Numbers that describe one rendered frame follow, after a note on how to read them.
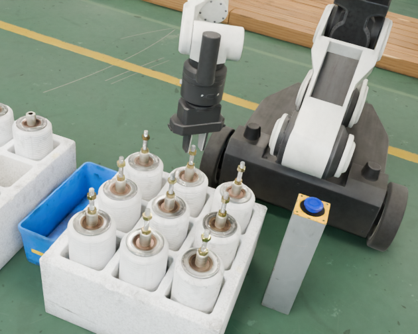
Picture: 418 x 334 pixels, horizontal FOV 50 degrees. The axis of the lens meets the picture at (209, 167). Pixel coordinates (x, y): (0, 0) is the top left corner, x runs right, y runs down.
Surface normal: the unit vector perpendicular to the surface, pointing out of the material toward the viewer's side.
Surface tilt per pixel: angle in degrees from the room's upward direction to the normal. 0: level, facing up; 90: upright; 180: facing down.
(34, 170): 0
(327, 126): 37
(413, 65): 90
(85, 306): 90
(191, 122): 90
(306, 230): 90
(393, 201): 31
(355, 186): 45
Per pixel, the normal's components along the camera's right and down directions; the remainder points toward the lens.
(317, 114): -0.11, -0.31
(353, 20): -0.39, 0.66
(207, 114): 0.40, 0.60
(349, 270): 0.14, -0.79
